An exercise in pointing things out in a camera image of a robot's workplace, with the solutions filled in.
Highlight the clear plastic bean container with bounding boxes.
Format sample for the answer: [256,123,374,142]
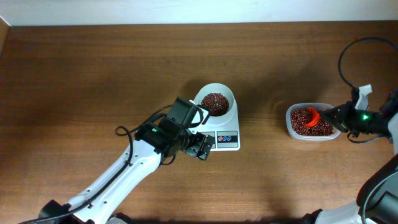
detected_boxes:
[286,103,341,141]

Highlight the white digital kitchen scale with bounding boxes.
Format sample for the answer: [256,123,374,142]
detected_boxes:
[197,99,240,151]

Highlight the white round bowl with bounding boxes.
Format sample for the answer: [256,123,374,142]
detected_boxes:
[194,83,235,118]

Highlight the beans in white bowl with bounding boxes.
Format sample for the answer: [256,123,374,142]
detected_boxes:
[201,93,229,116]

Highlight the red adzuki beans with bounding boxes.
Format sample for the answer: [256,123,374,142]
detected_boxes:
[290,108,333,136]

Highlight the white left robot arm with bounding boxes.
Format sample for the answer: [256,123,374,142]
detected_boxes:
[33,119,215,223]

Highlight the orange plastic scoop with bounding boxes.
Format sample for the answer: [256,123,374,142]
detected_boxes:
[304,107,320,128]

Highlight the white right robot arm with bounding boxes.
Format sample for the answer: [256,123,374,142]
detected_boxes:
[297,88,397,224]

